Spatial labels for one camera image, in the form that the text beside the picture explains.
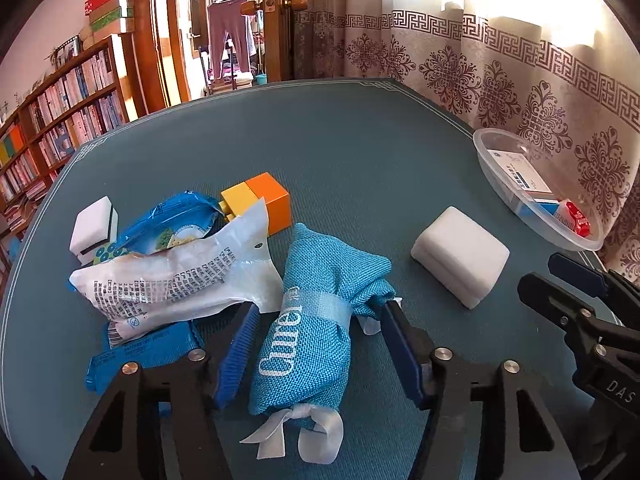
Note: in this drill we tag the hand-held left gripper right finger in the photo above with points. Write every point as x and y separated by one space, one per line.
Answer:
400 340

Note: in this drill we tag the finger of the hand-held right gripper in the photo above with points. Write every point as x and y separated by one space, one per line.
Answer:
575 269
550 300

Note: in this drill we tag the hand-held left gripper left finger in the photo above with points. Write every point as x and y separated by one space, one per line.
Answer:
235 355

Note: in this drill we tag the blue fabric pouch with ribbon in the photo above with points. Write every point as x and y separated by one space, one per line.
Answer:
300 330

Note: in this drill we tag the blue snack packet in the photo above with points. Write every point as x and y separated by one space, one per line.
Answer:
150 357

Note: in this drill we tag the clear plastic container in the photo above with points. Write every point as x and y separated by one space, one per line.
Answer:
500 182

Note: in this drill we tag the small red and white packet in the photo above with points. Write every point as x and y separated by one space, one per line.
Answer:
575 217

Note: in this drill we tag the white and blue plastic wrapper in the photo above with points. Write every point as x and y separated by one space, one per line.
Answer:
175 280

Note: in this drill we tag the white sponge block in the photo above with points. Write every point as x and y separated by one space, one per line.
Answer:
460 250

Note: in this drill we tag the white and blue paper box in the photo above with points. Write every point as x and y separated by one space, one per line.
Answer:
525 170

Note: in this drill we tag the orange and yellow toy block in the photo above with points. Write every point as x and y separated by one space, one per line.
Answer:
272 200

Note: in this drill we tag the green block with blue dots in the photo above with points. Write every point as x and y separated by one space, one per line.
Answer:
107 254

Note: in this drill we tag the white sponge with black stripe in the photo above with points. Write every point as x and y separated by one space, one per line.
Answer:
90 220

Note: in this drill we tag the patterned beige curtain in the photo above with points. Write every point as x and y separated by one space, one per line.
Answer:
450 50

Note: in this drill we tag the wooden door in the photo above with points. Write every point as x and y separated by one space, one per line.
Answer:
276 45

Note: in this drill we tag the wooden bookshelf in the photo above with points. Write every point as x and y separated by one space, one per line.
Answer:
119 60

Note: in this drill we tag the rows of books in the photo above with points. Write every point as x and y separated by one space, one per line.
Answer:
75 80

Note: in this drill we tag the hanging pink pants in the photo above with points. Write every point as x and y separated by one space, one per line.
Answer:
227 35

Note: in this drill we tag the wooden door knob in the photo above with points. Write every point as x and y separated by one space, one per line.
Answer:
300 2

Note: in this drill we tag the photo frame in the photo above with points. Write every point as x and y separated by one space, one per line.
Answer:
67 52

